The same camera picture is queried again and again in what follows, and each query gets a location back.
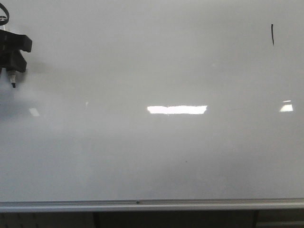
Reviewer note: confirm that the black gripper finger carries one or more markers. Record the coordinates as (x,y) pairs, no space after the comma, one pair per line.
(13,60)
(11,41)

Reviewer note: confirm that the white whiteboard marker pen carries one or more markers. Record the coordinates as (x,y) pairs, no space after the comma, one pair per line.
(12,77)

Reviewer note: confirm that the white whiteboard with aluminium frame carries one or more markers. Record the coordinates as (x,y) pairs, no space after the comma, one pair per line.
(154,105)

